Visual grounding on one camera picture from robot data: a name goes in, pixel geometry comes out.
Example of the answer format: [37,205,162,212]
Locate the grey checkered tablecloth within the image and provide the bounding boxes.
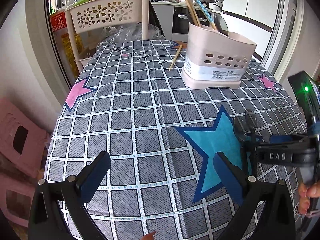
[44,40,306,239]

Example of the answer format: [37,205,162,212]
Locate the built-in black oven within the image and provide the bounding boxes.
[172,7,209,34]

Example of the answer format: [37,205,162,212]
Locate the beige perforated plastic rack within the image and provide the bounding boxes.
[65,0,150,72]

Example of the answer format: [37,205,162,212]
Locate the pink utensil holder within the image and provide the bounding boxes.
[181,23,257,89]

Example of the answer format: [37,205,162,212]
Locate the white rice cooker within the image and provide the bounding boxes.
[209,1,223,11]

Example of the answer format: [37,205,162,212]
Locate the right hand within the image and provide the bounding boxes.
[298,181,320,215]

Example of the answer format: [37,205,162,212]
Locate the pink plastic stool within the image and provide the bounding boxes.
[1,98,49,227]

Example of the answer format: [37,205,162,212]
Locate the blue floral patterned chopstick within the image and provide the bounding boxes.
[194,0,217,30]

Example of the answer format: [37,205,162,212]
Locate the black hanging cloth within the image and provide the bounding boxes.
[149,2,164,36]

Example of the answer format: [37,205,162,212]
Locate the white refrigerator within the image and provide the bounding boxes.
[222,0,279,61]

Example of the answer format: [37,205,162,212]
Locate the plain wooden chopstick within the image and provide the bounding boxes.
[169,44,183,71]
[185,0,202,28]

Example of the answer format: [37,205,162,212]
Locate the dark metal spoon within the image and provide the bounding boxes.
[233,109,257,177]
[213,13,229,36]

